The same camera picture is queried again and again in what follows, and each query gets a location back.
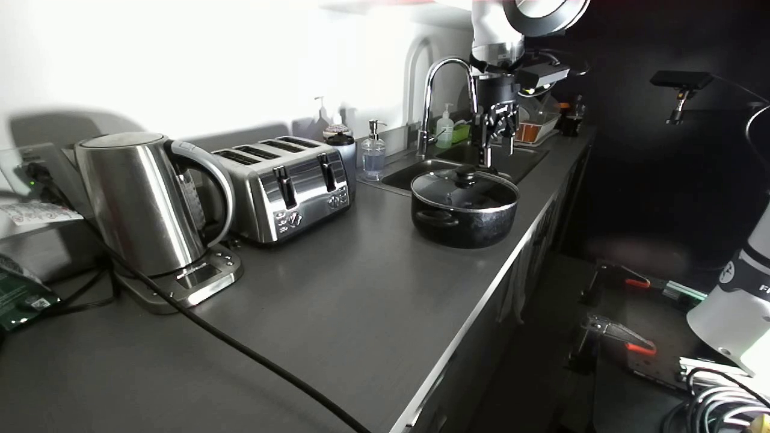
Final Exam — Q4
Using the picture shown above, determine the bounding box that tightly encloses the glass pot lid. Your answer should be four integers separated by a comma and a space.
411, 165, 520, 212

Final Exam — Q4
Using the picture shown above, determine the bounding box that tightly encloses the clear soap dispenser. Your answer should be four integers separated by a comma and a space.
360, 119, 387, 182

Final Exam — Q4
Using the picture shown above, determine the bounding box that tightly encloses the paper note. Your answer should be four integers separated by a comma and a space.
0, 201, 85, 227

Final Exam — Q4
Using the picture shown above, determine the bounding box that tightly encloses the black canister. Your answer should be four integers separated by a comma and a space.
324, 123, 359, 199

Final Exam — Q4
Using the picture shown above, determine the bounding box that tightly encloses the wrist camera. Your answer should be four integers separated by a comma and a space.
516, 62, 571, 95

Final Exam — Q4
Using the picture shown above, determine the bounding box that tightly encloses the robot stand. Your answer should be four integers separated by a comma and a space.
565, 259, 770, 433

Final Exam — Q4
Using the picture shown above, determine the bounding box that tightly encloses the dish rack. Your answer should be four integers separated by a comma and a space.
515, 110, 561, 147

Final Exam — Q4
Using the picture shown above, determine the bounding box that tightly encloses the black sink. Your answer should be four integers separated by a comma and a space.
380, 141, 550, 197

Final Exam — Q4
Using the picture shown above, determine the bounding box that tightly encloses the black clamp with orange handle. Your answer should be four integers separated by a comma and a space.
580, 261, 652, 306
567, 315, 658, 375

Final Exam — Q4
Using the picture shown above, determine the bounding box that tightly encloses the green packet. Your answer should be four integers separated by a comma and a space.
0, 254, 62, 333

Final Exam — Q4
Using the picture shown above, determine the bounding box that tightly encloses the black cable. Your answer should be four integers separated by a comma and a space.
24, 162, 374, 433

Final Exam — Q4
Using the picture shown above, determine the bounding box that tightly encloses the stainless steel four-slot toaster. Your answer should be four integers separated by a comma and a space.
211, 135, 356, 245

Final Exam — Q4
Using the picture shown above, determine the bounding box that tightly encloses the camera on mount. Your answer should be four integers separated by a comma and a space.
649, 70, 718, 126

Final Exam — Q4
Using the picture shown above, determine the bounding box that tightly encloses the chrome tap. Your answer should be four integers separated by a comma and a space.
416, 57, 482, 161

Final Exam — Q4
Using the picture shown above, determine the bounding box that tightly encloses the stainless steel electric kettle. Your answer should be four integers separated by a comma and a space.
73, 132, 245, 315

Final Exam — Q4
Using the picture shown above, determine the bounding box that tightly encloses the wall socket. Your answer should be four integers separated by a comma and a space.
0, 143, 74, 200

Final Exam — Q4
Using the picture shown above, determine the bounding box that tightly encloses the coil of white cable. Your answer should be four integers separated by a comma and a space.
661, 357, 770, 433

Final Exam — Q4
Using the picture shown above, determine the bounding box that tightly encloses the dark bottle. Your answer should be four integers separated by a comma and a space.
562, 95, 585, 137

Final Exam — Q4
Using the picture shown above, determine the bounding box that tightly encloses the black cooking pot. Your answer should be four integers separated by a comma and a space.
411, 180, 520, 250

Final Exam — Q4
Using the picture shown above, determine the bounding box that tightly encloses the green soap bottle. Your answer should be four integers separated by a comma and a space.
435, 103, 455, 150

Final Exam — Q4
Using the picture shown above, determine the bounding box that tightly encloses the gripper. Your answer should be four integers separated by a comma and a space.
472, 72, 522, 170

